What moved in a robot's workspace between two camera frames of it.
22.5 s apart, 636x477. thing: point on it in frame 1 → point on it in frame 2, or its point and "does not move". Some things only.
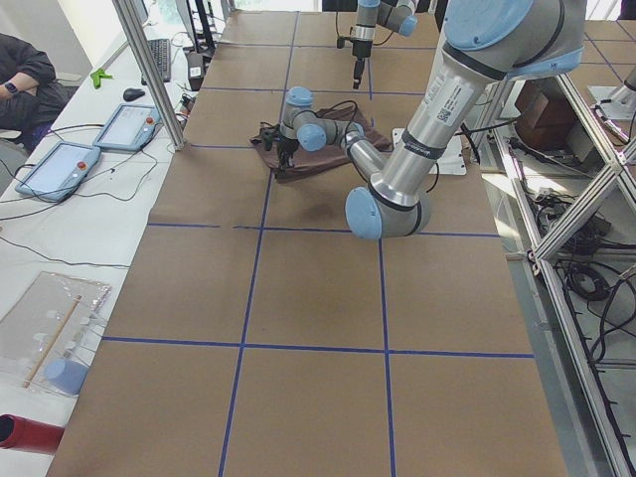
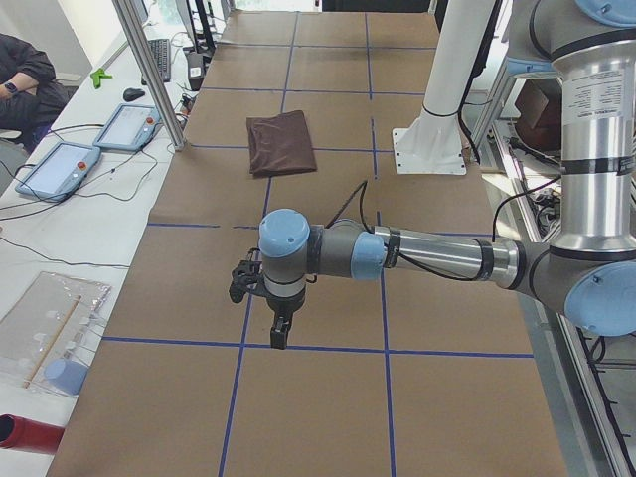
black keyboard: x=161 y=52 does not move
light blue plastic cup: x=65 y=376 does not move
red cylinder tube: x=19 y=432 does not move
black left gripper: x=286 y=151 → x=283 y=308
